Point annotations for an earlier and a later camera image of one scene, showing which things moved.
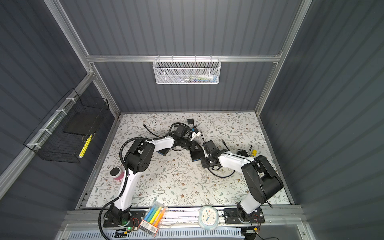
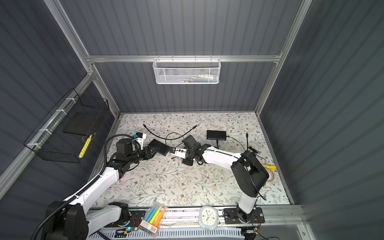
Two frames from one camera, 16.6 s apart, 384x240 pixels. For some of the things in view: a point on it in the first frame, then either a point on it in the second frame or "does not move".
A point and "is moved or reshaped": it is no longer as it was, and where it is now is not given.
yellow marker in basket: [85, 146] does not move
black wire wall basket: [64, 134] does not move
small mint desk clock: [208, 217] does not move
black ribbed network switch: [196, 155] is moved or reshaped
